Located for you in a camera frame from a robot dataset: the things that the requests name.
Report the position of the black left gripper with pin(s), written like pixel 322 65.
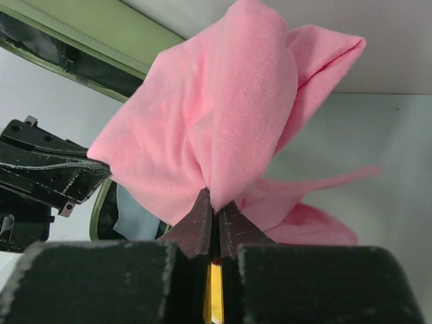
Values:
pixel 28 195

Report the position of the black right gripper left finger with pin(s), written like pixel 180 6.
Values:
pixel 162 281

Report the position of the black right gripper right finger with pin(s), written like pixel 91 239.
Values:
pixel 266 282

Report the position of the yellow plastic basket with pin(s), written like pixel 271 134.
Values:
pixel 213 301

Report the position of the grey garment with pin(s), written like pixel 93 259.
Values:
pixel 134 222

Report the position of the green hard-shell suitcase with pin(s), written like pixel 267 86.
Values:
pixel 104 45

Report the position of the pink garment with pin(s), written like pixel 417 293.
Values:
pixel 213 112

